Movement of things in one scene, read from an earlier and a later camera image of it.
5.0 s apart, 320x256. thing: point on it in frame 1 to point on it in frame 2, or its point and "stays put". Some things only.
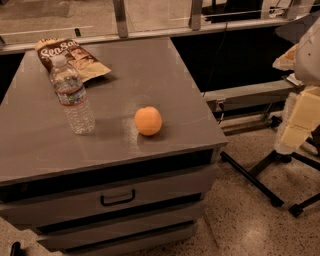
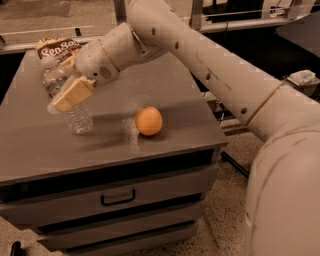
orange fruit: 148,120 stays put
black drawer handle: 102,201 stays put
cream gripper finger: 301,116 to 74,89
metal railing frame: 24,22 stays put
